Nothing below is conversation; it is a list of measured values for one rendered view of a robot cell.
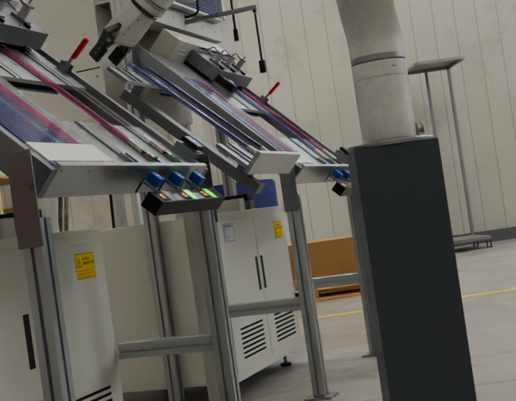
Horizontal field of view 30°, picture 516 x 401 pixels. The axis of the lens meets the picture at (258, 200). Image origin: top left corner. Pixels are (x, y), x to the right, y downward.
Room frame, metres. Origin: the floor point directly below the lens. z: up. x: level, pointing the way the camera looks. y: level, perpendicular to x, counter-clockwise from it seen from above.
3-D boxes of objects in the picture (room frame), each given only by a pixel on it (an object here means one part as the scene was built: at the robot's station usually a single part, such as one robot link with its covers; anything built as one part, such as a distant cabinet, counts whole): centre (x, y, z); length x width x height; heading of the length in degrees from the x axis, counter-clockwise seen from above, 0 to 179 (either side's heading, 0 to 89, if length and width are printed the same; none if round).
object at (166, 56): (3.57, 0.16, 0.65); 1.01 x 0.73 x 1.29; 70
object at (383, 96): (2.14, -0.31, 0.79); 0.19 x 0.19 x 0.18
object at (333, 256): (6.60, -0.27, 0.19); 1.05 x 0.75 x 0.38; 89
